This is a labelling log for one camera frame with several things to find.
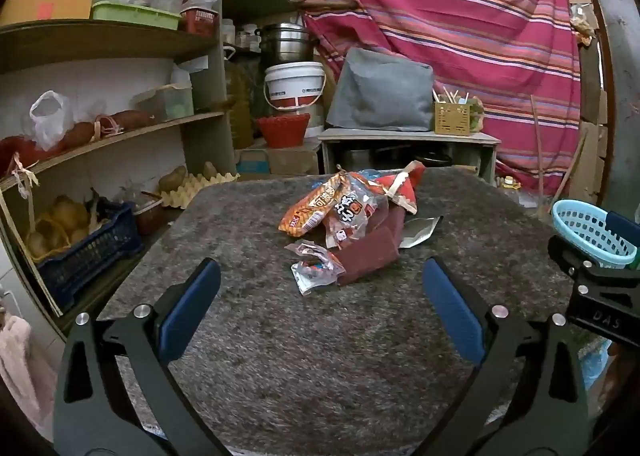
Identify wooden shelf unit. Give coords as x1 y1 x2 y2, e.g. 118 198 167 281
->
0 0 240 331

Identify steel steamer pot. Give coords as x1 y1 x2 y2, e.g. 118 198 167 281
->
255 23 316 64

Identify clear red print wrapper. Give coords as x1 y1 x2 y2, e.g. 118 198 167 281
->
325 175 388 249

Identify grey cloth cover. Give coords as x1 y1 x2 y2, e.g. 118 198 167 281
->
327 46 435 131

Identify dark red mesh basket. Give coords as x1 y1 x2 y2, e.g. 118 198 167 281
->
134 200 164 235

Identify red woven basket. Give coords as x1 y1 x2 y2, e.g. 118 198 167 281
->
256 113 312 149

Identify large yellow oil bottle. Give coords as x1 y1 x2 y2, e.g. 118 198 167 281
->
222 46 255 151

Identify wooden handled broom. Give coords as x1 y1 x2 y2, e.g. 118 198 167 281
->
529 94 551 197
547 130 590 223

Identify white plastic bag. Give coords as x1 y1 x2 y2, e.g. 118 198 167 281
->
29 90 76 151

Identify light blue plastic basket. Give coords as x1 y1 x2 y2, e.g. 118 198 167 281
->
551 199 638 269

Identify yellow cardboard box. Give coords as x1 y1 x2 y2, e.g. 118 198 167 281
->
0 0 94 27

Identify cardboard egg tray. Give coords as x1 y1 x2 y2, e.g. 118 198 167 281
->
159 172 240 209

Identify brown cardboard box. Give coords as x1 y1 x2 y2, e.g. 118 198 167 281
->
235 143 321 175

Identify sweet potato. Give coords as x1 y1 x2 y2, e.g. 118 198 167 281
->
95 110 156 137
60 122 97 151

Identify silver foil wrapper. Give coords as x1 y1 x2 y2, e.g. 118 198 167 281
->
397 216 443 249

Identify potatoes in yellow net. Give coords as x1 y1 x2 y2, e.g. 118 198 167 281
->
25 195 92 257

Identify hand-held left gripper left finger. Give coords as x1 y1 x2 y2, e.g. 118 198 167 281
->
52 257 226 456

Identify small clear wrapper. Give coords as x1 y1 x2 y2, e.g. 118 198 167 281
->
285 241 346 297

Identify green leafy vegetables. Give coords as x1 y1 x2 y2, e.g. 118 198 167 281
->
467 98 485 131

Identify bundle of chopsticks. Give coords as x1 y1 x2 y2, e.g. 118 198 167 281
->
432 88 471 106

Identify red striped cloth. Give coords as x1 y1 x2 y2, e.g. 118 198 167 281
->
286 0 583 197

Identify wooden pole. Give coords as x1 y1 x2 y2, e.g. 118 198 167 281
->
299 0 362 15

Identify clear plastic container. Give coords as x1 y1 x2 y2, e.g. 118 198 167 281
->
132 83 195 123

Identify red snack wrapper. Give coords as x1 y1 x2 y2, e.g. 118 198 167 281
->
377 161 427 215

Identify grey low cabinet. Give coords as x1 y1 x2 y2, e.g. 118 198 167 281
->
317 128 502 183

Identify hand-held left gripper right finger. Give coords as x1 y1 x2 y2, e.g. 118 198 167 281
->
421 256 591 456

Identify green plastic tray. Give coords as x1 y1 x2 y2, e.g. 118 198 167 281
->
91 0 182 30

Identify white plastic bucket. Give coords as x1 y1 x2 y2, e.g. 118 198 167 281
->
263 62 327 111

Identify small red plastic basket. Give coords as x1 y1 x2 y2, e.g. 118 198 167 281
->
179 7 220 36

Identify orange snack wrapper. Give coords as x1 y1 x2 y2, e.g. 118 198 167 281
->
278 175 348 237

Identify stack of flattened cardboard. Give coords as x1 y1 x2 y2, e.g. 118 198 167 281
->
570 36 610 207

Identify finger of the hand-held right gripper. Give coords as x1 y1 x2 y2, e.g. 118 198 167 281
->
606 211 640 269
547 234 608 289

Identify black pan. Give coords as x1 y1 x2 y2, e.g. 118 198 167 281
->
410 151 453 167

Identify dark blue plastic crate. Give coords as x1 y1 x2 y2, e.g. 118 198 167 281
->
35 201 143 309

